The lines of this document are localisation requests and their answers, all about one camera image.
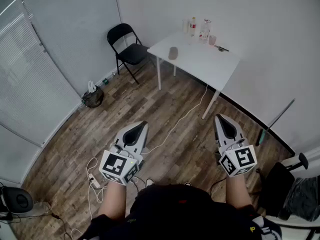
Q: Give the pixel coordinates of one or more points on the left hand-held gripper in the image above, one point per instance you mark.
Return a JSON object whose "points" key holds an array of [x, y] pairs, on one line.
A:
{"points": [[117, 165]]}

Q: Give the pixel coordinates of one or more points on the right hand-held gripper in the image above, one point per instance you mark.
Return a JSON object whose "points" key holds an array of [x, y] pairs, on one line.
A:
{"points": [[240, 160]]}

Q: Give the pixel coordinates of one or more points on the person's left forearm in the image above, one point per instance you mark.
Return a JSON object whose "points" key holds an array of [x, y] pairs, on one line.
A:
{"points": [[113, 201]]}

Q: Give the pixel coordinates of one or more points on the person's right forearm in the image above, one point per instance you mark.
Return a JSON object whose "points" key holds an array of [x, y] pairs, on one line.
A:
{"points": [[237, 191]]}

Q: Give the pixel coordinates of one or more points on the person's white shoe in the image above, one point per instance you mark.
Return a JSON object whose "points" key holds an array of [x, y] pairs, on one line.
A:
{"points": [[149, 182], [187, 183]]}

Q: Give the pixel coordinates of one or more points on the white power strip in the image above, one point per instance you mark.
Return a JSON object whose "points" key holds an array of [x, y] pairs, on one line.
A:
{"points": [[94, 181]]}

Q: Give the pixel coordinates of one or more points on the black garbage bag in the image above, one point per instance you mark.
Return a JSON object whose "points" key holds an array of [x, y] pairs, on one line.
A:
{"points": [[93, 98]]}

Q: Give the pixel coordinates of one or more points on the small green box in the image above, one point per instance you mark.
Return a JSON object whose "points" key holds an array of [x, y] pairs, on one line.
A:
{"points": [[105, 81]]}

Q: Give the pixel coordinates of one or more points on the white plastic bag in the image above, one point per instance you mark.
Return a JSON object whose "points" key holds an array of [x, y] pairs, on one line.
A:
{"points": [[91, 87]]}

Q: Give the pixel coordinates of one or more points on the black office chair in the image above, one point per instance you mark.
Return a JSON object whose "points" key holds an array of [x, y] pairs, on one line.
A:
{"points": [[277, 184]]}

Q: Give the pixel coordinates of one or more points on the white table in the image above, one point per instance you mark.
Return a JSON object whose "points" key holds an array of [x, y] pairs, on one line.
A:
{"points": [[200, 61]]}

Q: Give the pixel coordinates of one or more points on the person's black clothing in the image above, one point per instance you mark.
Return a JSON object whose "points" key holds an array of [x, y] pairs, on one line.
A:
{"points": [[180, 214]]}

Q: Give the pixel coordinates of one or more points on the dark tool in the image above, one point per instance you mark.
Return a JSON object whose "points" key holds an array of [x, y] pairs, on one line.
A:
{"points": [[221, 48]]}

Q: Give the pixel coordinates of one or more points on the black folding chair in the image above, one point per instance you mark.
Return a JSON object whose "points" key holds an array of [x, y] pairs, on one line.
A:
{"points": [[131, 51]]}

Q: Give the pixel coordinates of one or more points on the pink cup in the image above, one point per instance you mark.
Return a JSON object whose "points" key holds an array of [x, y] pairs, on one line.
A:
{"points": [[212, 40]]}

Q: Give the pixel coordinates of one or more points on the shiny black plastic bag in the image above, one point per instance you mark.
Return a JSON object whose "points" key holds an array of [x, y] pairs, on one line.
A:
{"points": [[303, 199]]}

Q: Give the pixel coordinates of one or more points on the large clear water bottle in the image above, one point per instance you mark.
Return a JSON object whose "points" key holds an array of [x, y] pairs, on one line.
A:
{"points": [[204, 32]]}

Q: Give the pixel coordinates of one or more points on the yellow cap red label bottle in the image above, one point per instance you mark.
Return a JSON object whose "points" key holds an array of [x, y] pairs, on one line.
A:
{"points": [[192, 27]]}

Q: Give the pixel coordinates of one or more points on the window blinds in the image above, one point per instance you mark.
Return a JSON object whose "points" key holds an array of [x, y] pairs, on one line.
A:
{"points": [[30, 79]]}

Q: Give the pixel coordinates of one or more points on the black round device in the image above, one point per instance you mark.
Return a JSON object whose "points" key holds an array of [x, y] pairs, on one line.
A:
{"points": [[17, 201]]}

